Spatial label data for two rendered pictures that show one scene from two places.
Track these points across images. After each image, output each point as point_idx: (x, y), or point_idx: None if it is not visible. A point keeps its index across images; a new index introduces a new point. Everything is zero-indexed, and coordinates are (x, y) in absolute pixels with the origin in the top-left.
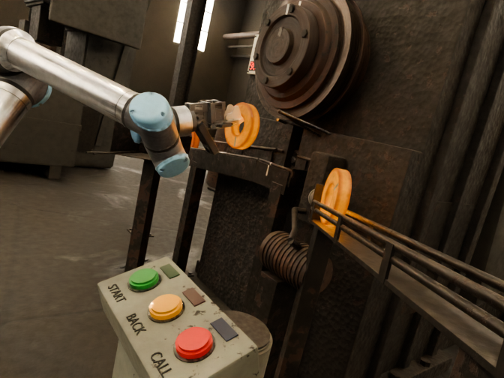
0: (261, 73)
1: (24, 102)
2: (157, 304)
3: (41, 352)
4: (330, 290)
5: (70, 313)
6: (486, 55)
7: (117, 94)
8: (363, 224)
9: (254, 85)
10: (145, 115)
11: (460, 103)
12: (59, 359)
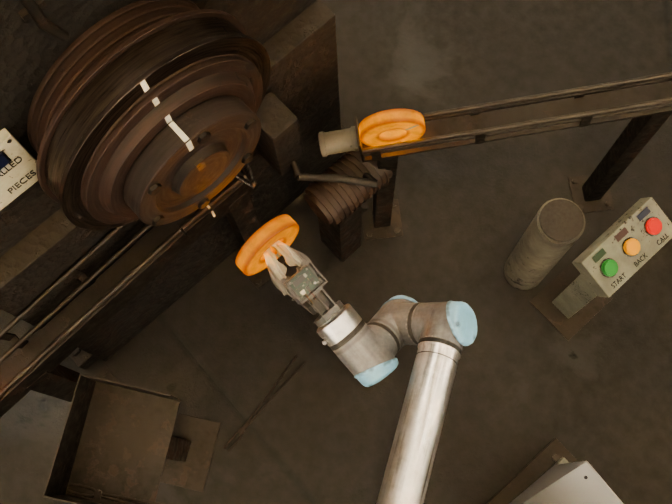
0: (184, 210)
1: None
2: (634, 251)
3: (376, 468)
4: (303, 144)
5: (294, 484)
6: None
7: (453, 367)
8: (530, 122)
9: None
10: (475, 323)
11: None
12: (378, 445)
